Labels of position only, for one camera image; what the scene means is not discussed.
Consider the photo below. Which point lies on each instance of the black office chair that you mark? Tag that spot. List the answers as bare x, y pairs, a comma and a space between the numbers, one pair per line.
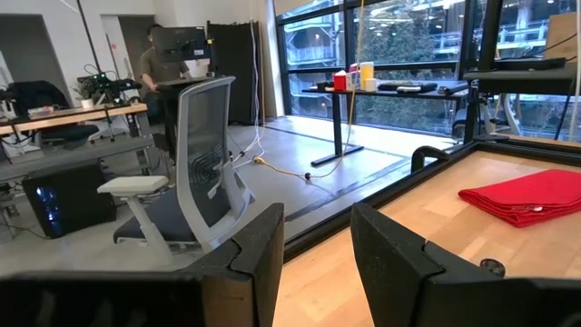
36, 95

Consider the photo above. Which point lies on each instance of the small plant in white pot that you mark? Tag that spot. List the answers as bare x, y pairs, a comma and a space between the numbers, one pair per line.
87, 103

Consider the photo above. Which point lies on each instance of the white pink carton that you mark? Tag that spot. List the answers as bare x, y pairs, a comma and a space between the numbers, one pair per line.
353, 77

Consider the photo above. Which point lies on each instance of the black metal pole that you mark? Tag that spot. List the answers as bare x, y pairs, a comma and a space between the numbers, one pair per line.
490, 32

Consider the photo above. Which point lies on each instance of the black tall cabinet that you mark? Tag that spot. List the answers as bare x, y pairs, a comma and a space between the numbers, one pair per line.
236, 72

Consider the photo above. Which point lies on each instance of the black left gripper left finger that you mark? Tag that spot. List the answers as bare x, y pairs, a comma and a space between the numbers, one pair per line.
136, 300

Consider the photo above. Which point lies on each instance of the person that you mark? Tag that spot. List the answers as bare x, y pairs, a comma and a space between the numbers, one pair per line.
156, 68

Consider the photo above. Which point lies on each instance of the black standing desk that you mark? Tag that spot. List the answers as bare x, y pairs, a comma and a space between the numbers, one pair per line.
181, 82

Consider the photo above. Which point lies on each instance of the white mesh office chair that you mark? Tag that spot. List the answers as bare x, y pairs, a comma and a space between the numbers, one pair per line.
204, 150

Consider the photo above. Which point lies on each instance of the white mug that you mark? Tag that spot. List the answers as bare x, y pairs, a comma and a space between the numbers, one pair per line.
371, 85

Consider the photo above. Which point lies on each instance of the black computer tower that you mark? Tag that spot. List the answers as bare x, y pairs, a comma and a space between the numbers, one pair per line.
77, 195

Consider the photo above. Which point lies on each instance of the black side table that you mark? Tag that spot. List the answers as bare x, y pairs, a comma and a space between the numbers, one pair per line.
522, 79

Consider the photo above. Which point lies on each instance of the yellow plastic container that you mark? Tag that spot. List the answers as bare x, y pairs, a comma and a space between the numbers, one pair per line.
367, 72

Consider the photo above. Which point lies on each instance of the tan cardboard box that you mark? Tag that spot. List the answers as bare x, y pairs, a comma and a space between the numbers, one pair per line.
560, 36

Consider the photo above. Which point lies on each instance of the red folded cloth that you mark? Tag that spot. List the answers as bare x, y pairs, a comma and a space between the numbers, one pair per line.
531, 195

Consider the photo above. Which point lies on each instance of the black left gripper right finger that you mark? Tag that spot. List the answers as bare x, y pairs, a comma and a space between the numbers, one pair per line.
408, 281

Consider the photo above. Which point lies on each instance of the black aluminium table frame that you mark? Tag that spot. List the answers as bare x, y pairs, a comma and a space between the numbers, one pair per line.
386, 195

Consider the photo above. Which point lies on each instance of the wooden top desk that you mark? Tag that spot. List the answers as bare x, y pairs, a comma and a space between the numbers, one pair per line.
91, 113

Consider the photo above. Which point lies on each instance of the small red box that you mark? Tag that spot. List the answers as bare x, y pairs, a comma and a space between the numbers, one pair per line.
340, 82

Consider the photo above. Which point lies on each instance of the black window desk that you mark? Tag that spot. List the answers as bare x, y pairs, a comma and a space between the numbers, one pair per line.
338, 127

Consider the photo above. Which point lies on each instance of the black flat case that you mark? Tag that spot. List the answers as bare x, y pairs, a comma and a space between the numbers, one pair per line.
401, 86

